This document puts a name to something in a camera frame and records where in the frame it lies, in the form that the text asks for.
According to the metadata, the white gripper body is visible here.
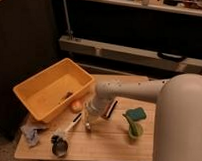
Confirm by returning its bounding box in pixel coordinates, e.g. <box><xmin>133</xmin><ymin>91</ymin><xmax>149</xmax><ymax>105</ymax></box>
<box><xmin>85</xmin><ymin>96</ymin><xmax>109</xmax><ymax>126</ymax></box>

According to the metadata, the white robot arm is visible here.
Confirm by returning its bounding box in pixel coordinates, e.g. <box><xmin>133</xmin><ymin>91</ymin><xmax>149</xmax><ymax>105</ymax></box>
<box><xmin>86</xmin><ymin>74</ymin><xmax>202</xmax><ymax>161</ymax></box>

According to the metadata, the dark scrub brush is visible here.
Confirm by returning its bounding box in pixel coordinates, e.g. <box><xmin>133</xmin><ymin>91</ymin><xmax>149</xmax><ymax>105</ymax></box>
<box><xmin>102</xmin><ymin>100</ymin><xmax>118</xmax><ymax>119</ymax></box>

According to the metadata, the orange round fruit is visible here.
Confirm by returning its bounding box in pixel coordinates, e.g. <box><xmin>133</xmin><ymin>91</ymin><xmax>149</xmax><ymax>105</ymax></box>
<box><xmin>71</xmin><ymin>100</ymin><xmax>83</xmax><ymax>113</ymax></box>

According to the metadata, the small brown item in bin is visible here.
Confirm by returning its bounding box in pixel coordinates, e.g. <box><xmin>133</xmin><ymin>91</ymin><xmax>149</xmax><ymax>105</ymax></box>
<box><xmin>64</xmin><ymin>92</ymin><xmax>73</xmax><ymax>99</ymax></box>

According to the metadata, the teal sponge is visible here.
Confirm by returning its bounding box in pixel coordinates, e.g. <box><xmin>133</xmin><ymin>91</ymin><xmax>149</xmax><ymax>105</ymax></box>
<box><xmin>122</xmin><ymin>107</ymin><xmax>146</xmax><ymax>128</ymax></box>

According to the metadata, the yellow plastic bin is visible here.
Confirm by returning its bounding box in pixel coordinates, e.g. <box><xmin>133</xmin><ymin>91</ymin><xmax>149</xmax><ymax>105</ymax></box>
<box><xmin>13</xmin><ymin>58</ymin><xmax>95</xmax><ymax>123</ymax></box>

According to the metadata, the green cup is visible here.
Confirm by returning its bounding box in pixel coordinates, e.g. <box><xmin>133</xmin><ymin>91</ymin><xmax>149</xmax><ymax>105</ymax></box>
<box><xmin>129</xmin><ymin>122</ymin><xmax>144</xmax><ymax>139</ymax></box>

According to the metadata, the grey wooden shelf beam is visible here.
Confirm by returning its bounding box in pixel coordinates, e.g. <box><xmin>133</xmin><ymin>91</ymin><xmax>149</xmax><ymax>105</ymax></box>
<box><xmin>59</xmin><ymin>36</ymin><xmax>202</xmax><ymax>75</ymax></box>

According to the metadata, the blue grey cloth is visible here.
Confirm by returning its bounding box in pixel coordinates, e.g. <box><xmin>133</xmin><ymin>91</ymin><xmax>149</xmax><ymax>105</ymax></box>
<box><xmin>21</xmin><ymin>123</ymin><xmax>47</xmax><ymax>148</ymax></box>

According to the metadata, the metal pole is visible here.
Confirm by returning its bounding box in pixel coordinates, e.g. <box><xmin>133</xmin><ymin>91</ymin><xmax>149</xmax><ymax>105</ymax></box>
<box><xmin>62</xmin><ymin>0</ymin><xmax>73</xmax><ymax>39</ymax></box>

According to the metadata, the upper shelf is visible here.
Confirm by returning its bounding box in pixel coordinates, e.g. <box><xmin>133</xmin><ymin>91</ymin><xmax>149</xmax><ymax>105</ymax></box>
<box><xmin>55</xmin><ymin>0</ymin><xmax>202</xmax><ymax>18</ymax></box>

